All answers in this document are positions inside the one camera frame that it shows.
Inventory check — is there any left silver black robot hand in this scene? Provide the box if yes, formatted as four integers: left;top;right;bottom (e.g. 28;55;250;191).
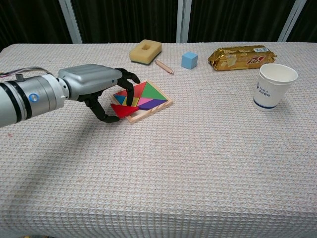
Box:
58;63;141;124

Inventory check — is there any red triangle piece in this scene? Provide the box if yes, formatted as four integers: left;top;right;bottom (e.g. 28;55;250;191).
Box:
110;103;139;120

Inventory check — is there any large red tangram triangle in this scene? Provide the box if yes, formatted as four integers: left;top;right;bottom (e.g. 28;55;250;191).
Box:
113;81;147;100

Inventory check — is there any small pink tangram triangle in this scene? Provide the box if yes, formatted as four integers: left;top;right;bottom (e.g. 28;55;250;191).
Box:
137;97;154;108

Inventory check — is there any large green tangram triangle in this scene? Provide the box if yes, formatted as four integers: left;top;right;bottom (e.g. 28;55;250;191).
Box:
142;81;168;101

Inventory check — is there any purple wooden parallelogram puzzle piece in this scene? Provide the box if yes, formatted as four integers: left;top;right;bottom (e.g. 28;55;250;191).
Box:
137;99;166;111

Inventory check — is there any colourful tangram puzzle tray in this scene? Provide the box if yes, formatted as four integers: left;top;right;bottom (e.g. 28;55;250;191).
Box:
109;80;173;124

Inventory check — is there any yellow sponge with hole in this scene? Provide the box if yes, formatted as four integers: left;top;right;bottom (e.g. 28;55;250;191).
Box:
129;39;163;66

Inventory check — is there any dark pleated curtain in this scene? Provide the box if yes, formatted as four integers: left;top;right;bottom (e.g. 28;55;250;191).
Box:
288;0;317;43
187;0;298;43
71;0;179;44
0;0;73;53

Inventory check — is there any light blue cube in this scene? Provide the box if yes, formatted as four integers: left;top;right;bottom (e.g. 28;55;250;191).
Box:
181;51;199;69

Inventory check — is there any beige woven tablecloth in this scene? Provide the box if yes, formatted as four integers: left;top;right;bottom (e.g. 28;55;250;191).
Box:
0;42;317;238

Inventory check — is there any gold foil snack package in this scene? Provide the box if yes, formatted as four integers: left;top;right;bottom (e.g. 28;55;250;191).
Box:
207;45;277;72

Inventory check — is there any white paper cup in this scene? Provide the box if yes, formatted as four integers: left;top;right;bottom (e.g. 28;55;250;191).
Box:
253;63;299;112

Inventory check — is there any grey metal frame post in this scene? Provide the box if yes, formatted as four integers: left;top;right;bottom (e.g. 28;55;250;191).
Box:
175;0;192;44
58;0;83;44
276;0;308;43

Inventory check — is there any left arm wire bundle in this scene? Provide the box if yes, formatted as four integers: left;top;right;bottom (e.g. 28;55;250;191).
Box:
0;66;52;77

